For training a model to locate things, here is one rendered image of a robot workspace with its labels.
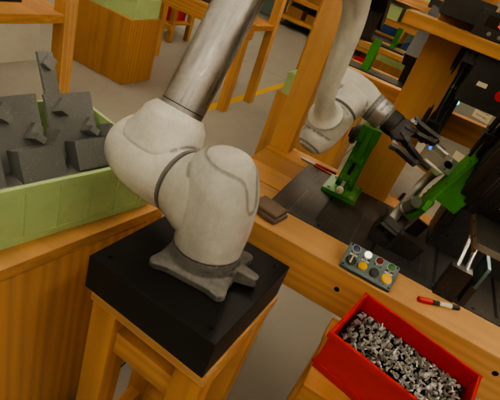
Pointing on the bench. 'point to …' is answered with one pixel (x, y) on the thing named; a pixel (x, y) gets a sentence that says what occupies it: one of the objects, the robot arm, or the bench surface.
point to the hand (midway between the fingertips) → (438, 161)
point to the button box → (369, 267)
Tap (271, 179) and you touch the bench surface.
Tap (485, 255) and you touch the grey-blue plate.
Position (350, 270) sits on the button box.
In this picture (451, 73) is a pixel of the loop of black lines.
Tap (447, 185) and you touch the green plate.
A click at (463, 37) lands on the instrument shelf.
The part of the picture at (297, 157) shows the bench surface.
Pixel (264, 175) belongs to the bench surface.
